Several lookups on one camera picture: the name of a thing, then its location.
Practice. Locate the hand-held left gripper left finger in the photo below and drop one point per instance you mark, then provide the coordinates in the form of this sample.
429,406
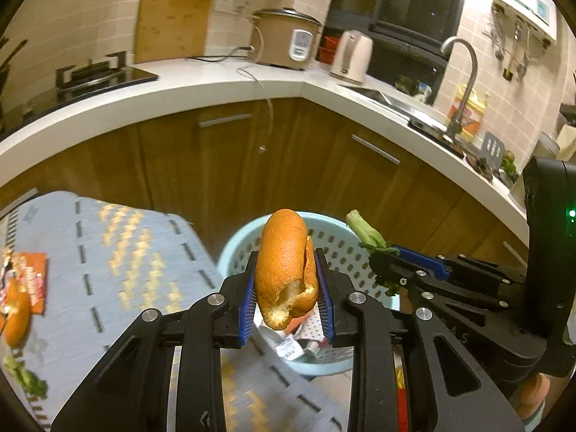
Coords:
246,306

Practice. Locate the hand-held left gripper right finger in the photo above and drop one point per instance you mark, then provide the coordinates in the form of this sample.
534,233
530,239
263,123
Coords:
326,306

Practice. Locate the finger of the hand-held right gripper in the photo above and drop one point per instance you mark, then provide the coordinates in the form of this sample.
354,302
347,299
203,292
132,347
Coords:
423,261
405,274

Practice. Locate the teal plastic basket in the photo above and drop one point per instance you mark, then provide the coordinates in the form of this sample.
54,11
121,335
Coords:
238,245

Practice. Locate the orange peel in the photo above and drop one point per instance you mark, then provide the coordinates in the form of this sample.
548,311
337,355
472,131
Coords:
283,256
17,324

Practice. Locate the green vegetable stalk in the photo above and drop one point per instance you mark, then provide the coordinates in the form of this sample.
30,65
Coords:
362,227
27,378

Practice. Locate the person's right hand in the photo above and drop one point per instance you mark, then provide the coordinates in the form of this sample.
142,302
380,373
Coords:
533,393

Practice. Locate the metal pot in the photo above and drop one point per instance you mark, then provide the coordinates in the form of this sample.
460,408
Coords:
546,148

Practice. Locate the grey slotted spatula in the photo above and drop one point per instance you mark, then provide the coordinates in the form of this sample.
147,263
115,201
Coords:
492,148

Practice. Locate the grey patterned tablecloth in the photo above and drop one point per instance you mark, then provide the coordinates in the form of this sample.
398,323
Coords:
135,288

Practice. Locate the wooden base cabinets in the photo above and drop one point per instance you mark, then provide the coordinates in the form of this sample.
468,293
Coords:
315,166

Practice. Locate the yellow dish soap bottle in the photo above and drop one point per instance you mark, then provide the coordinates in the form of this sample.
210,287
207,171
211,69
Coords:
470,114

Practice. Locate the steel sink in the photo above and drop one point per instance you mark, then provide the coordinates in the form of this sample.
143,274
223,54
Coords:
382,96

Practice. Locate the metal kitchen faucet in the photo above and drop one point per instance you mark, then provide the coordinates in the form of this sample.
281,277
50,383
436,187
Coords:
470,76

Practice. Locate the white electric kettle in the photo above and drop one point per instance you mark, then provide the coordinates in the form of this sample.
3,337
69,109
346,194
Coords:
351,58

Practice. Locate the orange snack packet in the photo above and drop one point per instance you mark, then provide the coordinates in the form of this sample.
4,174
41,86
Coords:
31,279

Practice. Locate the red bowls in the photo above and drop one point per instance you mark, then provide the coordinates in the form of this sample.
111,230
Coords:
327,49

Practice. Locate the beige rice cooker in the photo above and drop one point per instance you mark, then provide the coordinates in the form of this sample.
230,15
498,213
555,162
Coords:
274,40

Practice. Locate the black gas stove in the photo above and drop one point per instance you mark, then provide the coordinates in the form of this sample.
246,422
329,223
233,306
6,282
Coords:
90,81

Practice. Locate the wooden cutting board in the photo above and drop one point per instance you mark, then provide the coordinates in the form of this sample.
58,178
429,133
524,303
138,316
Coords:
175,13

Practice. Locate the white wall utensil rack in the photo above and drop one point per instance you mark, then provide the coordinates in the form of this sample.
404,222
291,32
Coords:
526,13

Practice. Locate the white wall socket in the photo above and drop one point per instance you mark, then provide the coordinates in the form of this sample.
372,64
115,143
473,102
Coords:
231,4

